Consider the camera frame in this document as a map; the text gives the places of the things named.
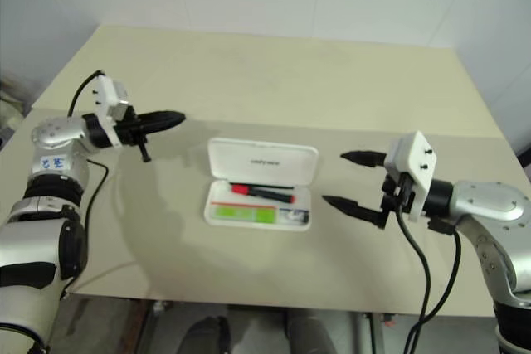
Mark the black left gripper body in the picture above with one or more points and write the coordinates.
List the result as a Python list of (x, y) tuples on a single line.
[(128, 130)]

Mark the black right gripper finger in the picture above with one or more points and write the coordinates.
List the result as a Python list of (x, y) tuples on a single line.
[(357, 209), (365, 158)]

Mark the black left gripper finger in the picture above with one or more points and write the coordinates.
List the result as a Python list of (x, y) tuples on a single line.
[(162, 127), (166, 116)]

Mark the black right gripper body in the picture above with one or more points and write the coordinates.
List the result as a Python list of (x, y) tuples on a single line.
[(394, 196)]

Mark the small grey purple eraser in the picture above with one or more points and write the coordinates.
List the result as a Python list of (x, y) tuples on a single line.
[(294, 216)]

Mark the red and black marker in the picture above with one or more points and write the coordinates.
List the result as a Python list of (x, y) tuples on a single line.
[(261, 193)]

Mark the white plastic pencil case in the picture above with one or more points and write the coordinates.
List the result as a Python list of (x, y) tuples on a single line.
[(265, 159)]

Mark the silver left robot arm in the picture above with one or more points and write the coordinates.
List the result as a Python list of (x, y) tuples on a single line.
[(41, 221)]

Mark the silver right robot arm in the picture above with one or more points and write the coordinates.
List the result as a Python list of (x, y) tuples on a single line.
[(485, 213)]

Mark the white sticker blue writing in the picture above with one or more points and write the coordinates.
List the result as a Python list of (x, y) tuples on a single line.
[(55, 163)]

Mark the dark grey cylinder shape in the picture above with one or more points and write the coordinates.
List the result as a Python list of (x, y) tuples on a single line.
[(311, 335)]

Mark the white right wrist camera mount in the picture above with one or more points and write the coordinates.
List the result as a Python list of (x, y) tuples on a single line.
[(410, 159)]

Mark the metal table frame leg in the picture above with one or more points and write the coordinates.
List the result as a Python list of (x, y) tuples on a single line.
[(377, 331), (149, 327)]

